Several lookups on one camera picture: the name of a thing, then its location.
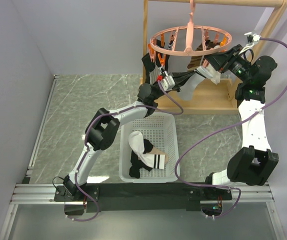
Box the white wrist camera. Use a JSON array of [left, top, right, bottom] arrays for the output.
[[157, 71, 176, 92], [239, 32, 261, 55]]

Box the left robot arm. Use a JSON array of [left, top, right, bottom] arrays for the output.
[[63, 70, 206, 201]]

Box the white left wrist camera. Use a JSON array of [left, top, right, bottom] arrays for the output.
[[157, 71, 176, 92]]

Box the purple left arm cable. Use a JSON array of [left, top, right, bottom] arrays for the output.
[[73, 81, 184, 223]]

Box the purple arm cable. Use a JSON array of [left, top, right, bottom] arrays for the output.
[[174, 37, 287, 220], [73, 81, 184, 223]]

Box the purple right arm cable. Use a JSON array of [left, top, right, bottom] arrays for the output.
[[174, 37, 287, 220]]

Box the aluminium rail frame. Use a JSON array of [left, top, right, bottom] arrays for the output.
[[0, 182, 286, 240]]

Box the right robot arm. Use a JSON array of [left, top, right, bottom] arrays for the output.
[[203, 44, 279, 200]]

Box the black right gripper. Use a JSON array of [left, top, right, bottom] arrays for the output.
[[203, 44, 251, 84]]

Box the beige sock in basket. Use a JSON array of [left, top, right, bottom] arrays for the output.
[[148, 146, 169, 165]]

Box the hanging black white striped sock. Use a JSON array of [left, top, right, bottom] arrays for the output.
[[153, 36, 176, 78]]

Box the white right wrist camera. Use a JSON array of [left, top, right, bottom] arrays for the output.
[[239, 32, 261, 55]]

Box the white sock with black stripes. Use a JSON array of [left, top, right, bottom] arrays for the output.
[[177, 66, 222, 101]]

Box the white plastic laundry basket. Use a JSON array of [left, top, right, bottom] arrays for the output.
[[119, 112, 179, 183]]

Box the hanging brown striped sock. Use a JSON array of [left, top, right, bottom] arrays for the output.
[[187, 40, 217, 71]]

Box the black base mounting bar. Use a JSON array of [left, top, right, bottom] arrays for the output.
[[53, 181, 233, 213]]

